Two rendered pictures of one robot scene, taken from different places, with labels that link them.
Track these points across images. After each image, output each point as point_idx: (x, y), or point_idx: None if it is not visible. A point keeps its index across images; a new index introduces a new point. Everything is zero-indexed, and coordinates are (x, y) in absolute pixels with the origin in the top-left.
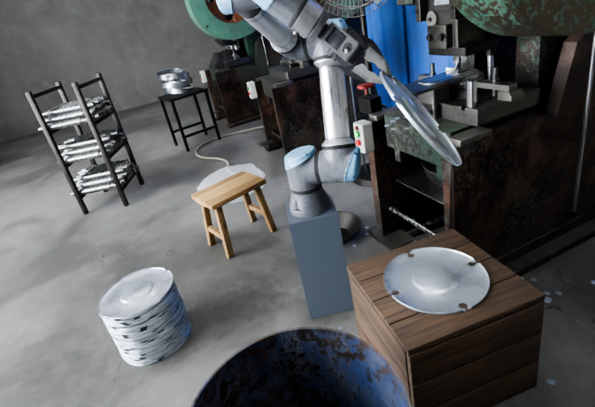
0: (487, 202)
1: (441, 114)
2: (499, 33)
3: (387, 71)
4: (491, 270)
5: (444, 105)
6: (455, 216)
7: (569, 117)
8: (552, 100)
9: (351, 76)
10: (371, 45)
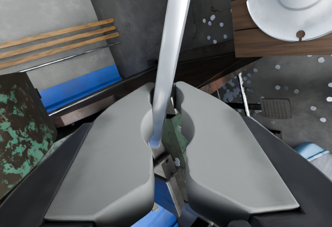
0: (194, 73)
1: (162, 152)
2: (50, 131)
3: (141, 86)
4: None
5: (154, 154)
6: (224, 69)
7: (111, 92)
8: (106, 104)
9: (320, 178)
10: (33, 209)
